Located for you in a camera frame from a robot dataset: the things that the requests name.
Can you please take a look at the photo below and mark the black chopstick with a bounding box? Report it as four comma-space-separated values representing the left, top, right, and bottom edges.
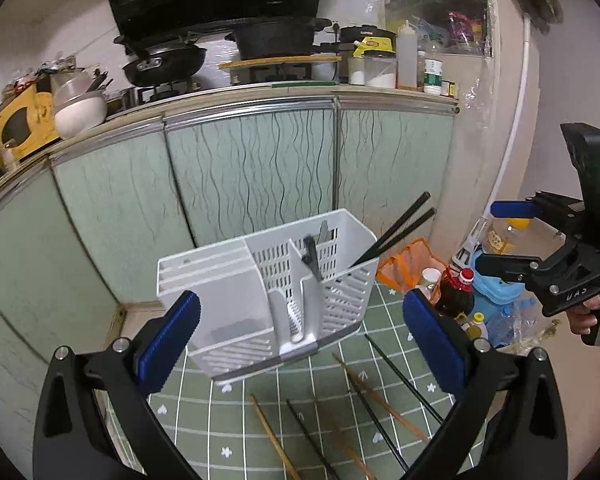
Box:
351, 382, 408, 472
351, 191, 436, 266
353, 208, 436, 266
302, 235, 323, 282
285, 399, 340, 480
364, 333, 444, 425

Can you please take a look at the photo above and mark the brown wooden chopstick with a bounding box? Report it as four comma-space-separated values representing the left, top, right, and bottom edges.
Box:
249, 394, 301, 480
312, 393, 377, 479
332, 353, 430, 443

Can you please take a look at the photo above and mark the person right hand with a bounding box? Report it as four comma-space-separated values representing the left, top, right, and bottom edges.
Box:
566, 294, 600, 335

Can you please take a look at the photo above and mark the yellow lid glass jar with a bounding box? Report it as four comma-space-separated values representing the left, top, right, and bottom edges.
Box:
482, 218, 531, 255

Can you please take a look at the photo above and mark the blue round lid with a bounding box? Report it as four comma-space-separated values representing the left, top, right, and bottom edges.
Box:
470, 249, 524, 321

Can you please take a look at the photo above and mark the plastic water bottle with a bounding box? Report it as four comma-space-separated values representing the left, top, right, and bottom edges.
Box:
486, 297, 540, 348

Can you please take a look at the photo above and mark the dark soy sauce bottle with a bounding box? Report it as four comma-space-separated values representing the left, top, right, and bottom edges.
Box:
434, 266, 475, 318

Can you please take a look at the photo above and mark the orange mesh bag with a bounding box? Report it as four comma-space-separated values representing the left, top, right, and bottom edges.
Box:
376, 237, 446, 294

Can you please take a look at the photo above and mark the black chopstick in holder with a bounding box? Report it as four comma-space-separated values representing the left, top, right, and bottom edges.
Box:
353, 208, 436, 266
351, 191, 436, 266

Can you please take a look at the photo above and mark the green grid table mat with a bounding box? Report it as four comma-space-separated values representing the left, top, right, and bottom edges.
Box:
149, 285, 454, 479

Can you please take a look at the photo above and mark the green label white bottle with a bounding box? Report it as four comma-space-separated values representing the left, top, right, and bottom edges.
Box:
422, 53, 443, 96

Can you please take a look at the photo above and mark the clear plastic container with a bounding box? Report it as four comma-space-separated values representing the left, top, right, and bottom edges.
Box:
363, 51, 396, 89

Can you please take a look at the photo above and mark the white squeeze bottle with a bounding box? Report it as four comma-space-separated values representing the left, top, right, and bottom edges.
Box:
396, 20, 418, 90

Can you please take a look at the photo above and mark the white grey utensil holder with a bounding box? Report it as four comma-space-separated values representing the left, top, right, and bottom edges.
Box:
156, 209, 378, 382

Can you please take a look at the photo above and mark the wooden cutting board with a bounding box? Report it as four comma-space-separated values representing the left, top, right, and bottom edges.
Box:
218, 54, 341, 70

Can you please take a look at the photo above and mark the black cast iron pot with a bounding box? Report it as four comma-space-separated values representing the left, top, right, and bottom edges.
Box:
225, 18, 332, 61

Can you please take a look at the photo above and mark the yellow wooden box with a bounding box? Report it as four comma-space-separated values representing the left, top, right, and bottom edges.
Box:
0, 80, 60, 160

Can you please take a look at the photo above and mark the white bowl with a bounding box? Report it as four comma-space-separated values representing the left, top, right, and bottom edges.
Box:
53, 73, 107, 140

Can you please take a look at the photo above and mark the black wok pan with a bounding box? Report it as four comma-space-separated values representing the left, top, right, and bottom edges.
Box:
114, 35, 207, 87

